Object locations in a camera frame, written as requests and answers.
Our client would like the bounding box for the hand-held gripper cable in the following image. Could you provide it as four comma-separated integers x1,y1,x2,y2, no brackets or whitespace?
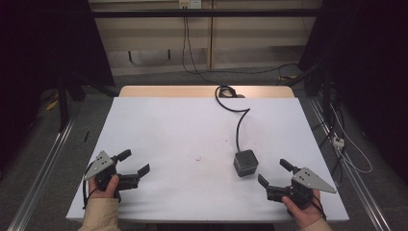
82,171,98,210
309,192,328,222

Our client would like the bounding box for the black horizontal bar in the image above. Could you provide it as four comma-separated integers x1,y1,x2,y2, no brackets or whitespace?
90,8,322,19

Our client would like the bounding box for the wooden table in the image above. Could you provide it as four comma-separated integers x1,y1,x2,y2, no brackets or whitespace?
118,85,295,99

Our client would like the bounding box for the thin black wall cable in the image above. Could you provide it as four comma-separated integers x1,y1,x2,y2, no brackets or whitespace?
181,15,300,87

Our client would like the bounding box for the black cube device cable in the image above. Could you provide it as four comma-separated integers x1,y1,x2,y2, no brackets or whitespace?
214,85,251,152

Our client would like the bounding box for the white table cover board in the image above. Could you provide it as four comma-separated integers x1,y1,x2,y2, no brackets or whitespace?
65,96,350,224

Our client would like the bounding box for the white floor cable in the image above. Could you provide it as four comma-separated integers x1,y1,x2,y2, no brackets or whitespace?
329,104,373,175

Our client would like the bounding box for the black metal stand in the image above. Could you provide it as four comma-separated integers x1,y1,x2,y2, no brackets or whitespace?
57,72,71,133
285,61,335,129

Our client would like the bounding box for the person's right hand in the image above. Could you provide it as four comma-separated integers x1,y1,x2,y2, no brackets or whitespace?
281,189,323,230

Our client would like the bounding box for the white power strip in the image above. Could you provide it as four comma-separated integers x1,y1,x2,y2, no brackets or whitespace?
331,136,346,152

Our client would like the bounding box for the right hand-held gripper cable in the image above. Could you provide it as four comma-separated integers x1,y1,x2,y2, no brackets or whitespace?
309,192,328,222

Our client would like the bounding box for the left hand-held gripper cable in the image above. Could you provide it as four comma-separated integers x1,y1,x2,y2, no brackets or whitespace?
82,171,98,210

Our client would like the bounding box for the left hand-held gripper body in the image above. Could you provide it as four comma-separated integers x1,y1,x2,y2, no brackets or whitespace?
84,150,142,203

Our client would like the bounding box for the aluminium floor rail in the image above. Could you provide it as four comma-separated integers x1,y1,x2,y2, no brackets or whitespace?
7,117,77,231
307,96,392,231

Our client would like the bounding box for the black curtain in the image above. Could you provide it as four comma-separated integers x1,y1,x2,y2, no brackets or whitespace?
297,0,408,184
0,0,116,174

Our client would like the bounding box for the black cube device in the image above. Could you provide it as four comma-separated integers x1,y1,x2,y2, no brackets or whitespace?
233,149,260,178

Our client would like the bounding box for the white wall socket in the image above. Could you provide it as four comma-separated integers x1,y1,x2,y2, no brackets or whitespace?
178,0,203,10

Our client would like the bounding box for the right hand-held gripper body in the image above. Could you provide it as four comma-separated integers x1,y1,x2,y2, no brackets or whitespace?
266,167,338,208

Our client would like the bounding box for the person's left hand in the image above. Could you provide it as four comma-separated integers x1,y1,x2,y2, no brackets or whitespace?
88,174,120,200

